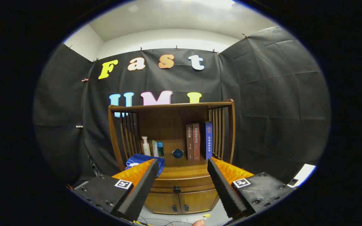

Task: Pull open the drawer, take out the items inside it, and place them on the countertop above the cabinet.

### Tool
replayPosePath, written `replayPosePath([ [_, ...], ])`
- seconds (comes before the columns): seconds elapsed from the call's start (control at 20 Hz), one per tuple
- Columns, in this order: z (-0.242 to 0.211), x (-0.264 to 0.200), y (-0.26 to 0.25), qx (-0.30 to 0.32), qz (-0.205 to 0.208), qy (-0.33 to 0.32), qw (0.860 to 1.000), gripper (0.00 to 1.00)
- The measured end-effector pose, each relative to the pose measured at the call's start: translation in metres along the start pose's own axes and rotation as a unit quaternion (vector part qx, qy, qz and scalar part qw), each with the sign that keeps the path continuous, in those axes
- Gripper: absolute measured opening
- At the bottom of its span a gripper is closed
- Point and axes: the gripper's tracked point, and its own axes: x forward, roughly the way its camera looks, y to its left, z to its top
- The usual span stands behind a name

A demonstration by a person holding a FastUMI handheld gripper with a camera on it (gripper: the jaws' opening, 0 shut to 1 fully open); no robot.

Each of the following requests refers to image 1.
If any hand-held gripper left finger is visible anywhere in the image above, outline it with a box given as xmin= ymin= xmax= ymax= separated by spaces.
xmin=69 ymin=159 xmax=159 ymax=222

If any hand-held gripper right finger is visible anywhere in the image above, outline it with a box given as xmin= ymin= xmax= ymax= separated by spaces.
xmin=207 ymin=157 xmax=296 ymax=220

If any wooden drawer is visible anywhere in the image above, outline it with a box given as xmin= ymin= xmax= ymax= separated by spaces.
xmin=151 ymin=175 xmax=216 ymax=193

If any wooden cabinet door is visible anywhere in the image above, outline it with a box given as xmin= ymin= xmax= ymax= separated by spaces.
xmin=178 ymin=188 xmax=219 ymax=214
xmin=144 ymin=191 xmax=181 ymax=215

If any wooden countertop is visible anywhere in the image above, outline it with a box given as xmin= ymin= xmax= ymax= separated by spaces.
xmin=156 ymin=150 xmax=222 ymax=179

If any wooden cabinet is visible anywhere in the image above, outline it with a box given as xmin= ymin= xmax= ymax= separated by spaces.
xmin=108 ymin=99 xmax=235 ymax=215

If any blue folded towel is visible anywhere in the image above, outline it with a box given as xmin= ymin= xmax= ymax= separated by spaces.
xmin=125 ymin=153 xmax=165 ymax=177

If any white pump bottle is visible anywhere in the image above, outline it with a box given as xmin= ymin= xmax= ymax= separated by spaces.
xmin=141 ymin=136 xmax=151 ymax=156

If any blue book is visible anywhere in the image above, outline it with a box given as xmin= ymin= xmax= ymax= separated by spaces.
xmin=204 ymin=121 xmax=213 ymax=160

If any dark brown book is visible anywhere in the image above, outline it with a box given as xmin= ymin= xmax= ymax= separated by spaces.
xmin=186 ymin=124 xmax=195 ymax=161

